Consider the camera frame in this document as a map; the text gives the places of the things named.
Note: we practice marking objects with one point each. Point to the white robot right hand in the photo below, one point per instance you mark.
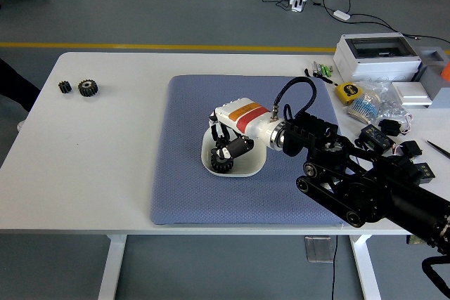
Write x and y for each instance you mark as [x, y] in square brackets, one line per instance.
[246, 117]

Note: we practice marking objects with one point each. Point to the white square dish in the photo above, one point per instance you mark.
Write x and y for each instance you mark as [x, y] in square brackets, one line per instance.
[251, 166]

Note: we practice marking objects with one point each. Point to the large black gear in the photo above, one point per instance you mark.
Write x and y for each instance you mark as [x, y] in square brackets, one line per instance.
[221, 167]
[88, 88]

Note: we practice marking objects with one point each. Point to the blue-grey quilted mat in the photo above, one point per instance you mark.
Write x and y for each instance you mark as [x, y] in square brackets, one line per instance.
[246, 201]

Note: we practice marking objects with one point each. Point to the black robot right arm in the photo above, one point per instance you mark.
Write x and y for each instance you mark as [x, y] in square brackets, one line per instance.
[386, 194]

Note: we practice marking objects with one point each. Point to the white flat box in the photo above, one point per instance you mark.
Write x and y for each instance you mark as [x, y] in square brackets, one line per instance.
[411, 93]

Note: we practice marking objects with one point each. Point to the green white connector set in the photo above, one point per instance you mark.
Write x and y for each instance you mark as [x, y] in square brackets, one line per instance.
[321, 70]

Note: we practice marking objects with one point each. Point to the yellow tape measure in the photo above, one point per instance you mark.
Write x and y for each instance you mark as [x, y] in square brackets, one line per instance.
[348, 91]

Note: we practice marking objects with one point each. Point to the blue resistor bundle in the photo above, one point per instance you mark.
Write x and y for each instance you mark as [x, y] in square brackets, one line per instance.
[364, 108]

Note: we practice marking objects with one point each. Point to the white power strip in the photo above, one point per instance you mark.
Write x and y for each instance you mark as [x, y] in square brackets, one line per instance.
[299, 2]

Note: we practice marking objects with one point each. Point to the black digital display module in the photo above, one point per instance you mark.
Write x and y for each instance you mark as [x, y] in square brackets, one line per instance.
[427, 173]
[378, 136]

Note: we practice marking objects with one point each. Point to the white adapter on floor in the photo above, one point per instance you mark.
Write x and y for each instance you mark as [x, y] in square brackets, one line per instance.
[341, 15]

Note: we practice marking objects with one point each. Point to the small black servo block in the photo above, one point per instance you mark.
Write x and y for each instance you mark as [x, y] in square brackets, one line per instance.
[390, 127]
[412, 149]

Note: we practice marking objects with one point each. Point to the clear bag of parts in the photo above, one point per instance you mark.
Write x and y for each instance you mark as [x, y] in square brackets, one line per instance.
[392, 105]

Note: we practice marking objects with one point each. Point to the clear plastic holder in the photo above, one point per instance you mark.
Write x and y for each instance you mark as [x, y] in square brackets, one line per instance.
[319, 249]

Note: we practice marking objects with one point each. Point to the small black gear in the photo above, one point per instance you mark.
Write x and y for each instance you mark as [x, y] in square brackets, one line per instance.
[65, 87]

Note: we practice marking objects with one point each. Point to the grey plastic block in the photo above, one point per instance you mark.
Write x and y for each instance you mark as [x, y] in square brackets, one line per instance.
[434, 78]

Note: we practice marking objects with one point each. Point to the white table leg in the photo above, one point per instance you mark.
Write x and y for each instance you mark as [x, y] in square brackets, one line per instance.
[365, 268]
[114, 265]

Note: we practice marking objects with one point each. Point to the black tweezers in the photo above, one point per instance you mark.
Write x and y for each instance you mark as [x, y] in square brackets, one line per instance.
[439, 148]

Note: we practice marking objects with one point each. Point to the orange object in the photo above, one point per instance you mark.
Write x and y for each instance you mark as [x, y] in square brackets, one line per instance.
[446, 72]

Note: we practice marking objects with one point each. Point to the green circuit board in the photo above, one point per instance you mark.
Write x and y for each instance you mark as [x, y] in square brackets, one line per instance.
[413, 240]

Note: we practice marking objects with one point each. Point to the person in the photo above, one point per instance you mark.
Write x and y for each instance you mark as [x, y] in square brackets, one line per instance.
[14, 85]

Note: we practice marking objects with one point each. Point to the white electrical enclosure box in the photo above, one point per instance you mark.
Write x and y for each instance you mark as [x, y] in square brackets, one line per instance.
[372, 64]

